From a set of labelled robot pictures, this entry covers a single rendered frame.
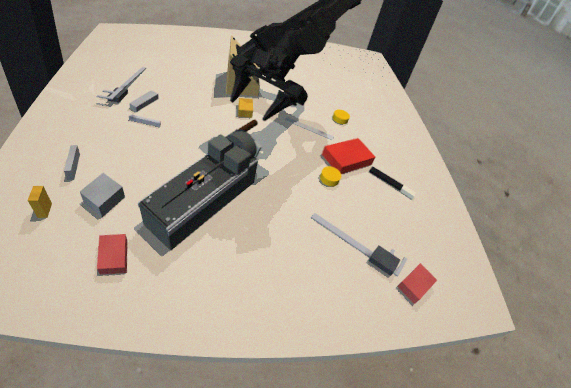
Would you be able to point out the red rectangular block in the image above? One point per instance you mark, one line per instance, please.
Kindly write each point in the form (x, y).
(112, 254)
(417, 283)
(348, 155)

